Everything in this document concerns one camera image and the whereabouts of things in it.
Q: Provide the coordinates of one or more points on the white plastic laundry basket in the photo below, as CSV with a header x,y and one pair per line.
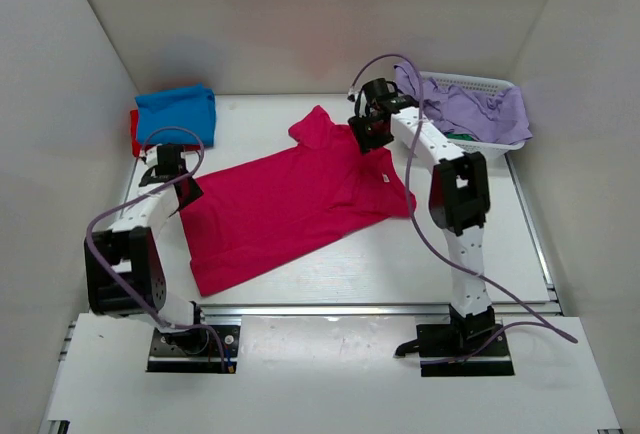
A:
x,y
486,85

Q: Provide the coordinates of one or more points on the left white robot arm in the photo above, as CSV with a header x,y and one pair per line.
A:
x,y
124,274

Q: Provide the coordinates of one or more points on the folded blue t shirt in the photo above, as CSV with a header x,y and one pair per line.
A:
x,y
188,115

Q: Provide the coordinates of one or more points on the aluminium rail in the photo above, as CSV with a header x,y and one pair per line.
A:
x,y
326,310

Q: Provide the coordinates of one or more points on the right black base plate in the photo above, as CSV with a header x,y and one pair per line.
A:
x,y
442,354

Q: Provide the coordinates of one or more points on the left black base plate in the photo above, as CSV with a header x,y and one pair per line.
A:
x,y
196,351

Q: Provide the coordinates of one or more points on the folded red t shirt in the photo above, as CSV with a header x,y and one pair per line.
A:
x,y
151,121

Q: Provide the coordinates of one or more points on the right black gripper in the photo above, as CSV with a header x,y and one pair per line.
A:
x,y
366,144

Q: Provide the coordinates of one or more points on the lavender t shirt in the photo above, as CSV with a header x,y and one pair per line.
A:
x,y
497,119

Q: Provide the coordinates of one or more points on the green t shirt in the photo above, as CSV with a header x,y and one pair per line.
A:
x,y
460,137

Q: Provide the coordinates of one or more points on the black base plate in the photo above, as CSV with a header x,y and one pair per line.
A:
x,y
442,354
196,351

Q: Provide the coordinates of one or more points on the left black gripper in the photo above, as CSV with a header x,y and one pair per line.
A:
x,y
196,192

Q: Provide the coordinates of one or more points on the magenta t shirt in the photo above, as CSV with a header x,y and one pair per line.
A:
x,y
260,215

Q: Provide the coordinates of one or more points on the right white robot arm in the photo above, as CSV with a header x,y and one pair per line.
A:
x,y
458,204

